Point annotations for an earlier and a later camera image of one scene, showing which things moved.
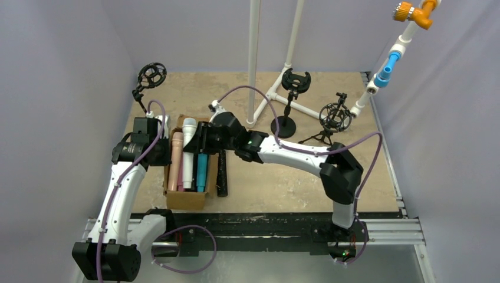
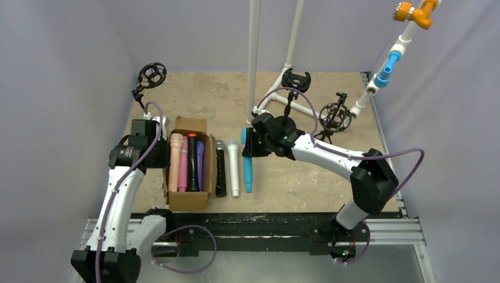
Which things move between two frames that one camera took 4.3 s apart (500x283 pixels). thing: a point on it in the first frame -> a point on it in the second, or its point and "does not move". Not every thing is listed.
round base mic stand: x=294 y=84 does not move
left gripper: x=157 y=155 does not move
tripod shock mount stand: x=150 y=75 does not move
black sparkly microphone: x=221 y=184 does not move
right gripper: x=193 y=137 -> x=252 y=142
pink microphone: x=180 y=187 does not move
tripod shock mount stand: x=334 y=117 does not move
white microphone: x=188 y=127 -> x=233 y=148
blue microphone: x=201 y=171 -> x=247 y=165
